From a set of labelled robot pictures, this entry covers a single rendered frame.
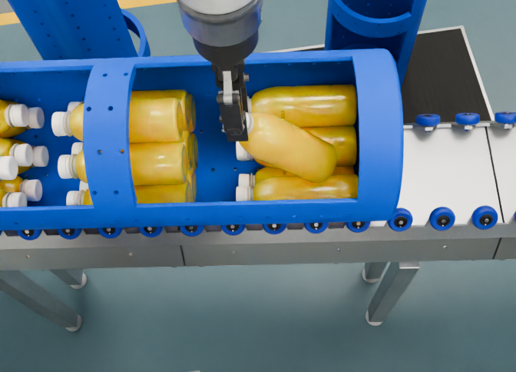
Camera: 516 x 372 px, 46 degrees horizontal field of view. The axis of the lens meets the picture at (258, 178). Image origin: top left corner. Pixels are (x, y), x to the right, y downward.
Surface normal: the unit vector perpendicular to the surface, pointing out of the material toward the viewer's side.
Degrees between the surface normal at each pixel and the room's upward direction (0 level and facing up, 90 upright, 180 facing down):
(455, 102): 0
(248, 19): 90
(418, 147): 0
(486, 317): 0
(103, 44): 90
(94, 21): 90
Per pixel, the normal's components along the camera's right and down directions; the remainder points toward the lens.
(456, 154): -0.04, -0.42
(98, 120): -0.07, -0.18
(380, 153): -0.03, 0.26
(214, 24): -0.06, 0.91
